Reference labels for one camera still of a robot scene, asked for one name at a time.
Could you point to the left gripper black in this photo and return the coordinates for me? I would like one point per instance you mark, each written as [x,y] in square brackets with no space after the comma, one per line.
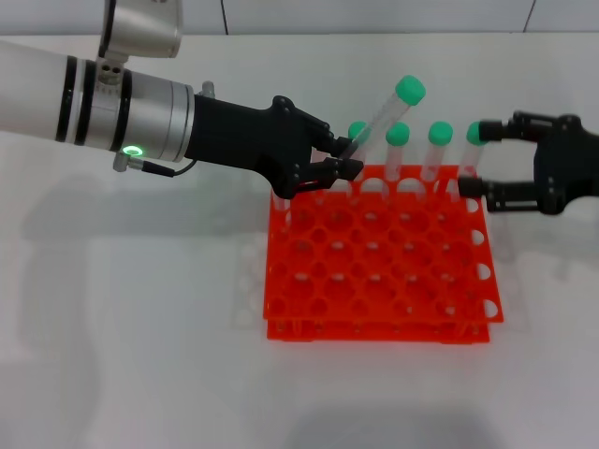
[243,140]

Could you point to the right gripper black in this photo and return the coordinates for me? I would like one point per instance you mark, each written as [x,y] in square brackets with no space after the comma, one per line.
[561,163]

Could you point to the orange test tube rack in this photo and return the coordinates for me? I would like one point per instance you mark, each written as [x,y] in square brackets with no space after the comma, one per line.
[374,262]

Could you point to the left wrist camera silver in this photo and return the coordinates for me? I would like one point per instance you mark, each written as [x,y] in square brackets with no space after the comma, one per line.
[140,28]

